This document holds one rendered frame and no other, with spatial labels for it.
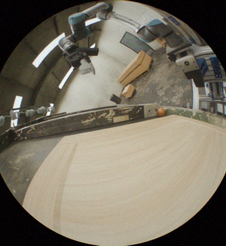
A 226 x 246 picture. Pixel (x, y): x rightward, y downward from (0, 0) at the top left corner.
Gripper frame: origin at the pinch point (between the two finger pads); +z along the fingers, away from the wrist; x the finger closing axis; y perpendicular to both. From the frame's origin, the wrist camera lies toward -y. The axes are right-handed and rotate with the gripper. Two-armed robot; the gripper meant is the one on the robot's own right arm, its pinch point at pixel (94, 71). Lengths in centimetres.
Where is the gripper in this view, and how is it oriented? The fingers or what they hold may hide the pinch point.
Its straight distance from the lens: 36.1
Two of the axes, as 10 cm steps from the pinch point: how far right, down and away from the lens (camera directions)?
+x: 2.8, 1.3, -9.5
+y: -7.7, 6.2, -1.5
